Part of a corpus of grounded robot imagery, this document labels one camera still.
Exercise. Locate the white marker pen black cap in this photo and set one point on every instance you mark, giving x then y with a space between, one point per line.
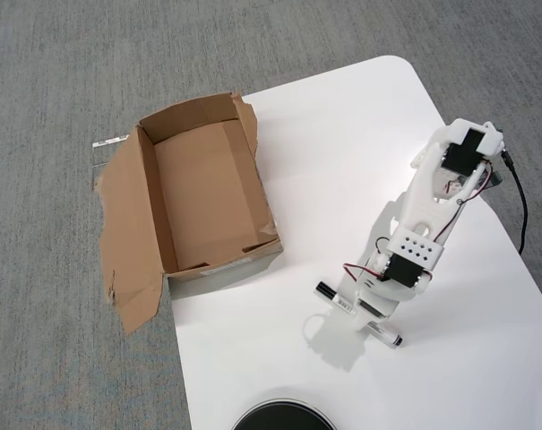
331 295

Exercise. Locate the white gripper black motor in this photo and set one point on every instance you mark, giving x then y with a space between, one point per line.
370 312

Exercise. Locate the black round disc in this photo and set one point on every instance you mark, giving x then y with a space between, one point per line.
281 416

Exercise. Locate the open brown cardboard box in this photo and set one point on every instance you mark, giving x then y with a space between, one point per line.
199 192

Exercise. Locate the clear tape strip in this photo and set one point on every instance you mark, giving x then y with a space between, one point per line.
109 141

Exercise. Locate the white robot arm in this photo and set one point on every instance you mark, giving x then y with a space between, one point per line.
425 210

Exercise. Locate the grey table clamp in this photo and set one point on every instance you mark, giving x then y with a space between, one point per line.
496 179

